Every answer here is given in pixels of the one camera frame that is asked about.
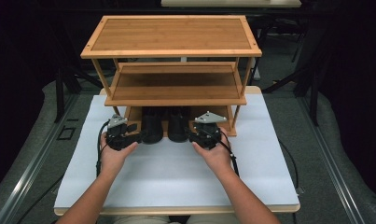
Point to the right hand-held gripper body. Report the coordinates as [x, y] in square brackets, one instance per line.
[207, 133]

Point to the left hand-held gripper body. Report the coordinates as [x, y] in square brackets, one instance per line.
[118, 137]

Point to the black sneaker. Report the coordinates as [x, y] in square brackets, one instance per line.
[178, 127]
[152, 127]

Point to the three-tier wooden shoe rack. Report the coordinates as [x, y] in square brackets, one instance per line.
[171, 34]

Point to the person's left hand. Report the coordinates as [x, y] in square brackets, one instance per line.
[114, 161]

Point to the person's right hand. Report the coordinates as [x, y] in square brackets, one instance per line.
[218, 160]

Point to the white table mat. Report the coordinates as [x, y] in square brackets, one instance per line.
[167, 177]

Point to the black metal stand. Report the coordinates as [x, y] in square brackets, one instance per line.
[313, 90]
[60, 90]

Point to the metal floor rail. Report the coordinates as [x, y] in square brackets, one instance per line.
[331, 168]
[24, 177]

